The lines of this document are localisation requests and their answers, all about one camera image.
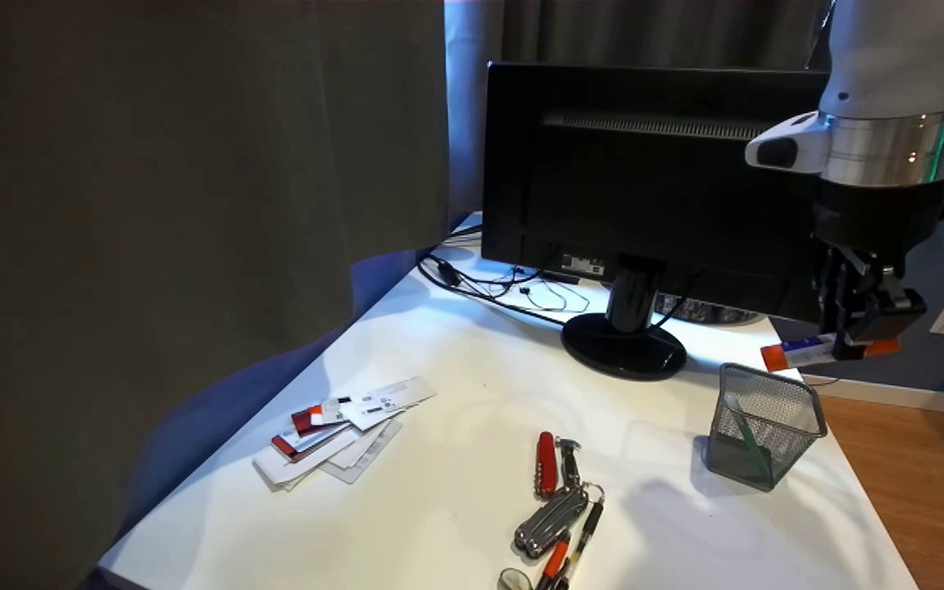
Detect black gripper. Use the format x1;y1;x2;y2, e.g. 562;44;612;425
814;182;944;327

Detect orange capped glue stick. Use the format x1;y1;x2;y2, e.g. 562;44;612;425
756;333;904;373

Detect grey mesh pen basket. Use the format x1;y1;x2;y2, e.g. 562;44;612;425
704;365;826;491

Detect green pen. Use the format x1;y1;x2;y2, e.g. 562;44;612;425
726;398;761;453

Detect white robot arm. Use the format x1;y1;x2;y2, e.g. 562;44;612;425
744;0;944;342

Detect small black monitor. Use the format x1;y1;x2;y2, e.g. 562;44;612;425
483;63;822;379

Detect black monitor cables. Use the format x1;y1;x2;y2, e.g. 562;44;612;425
412;223;608;326

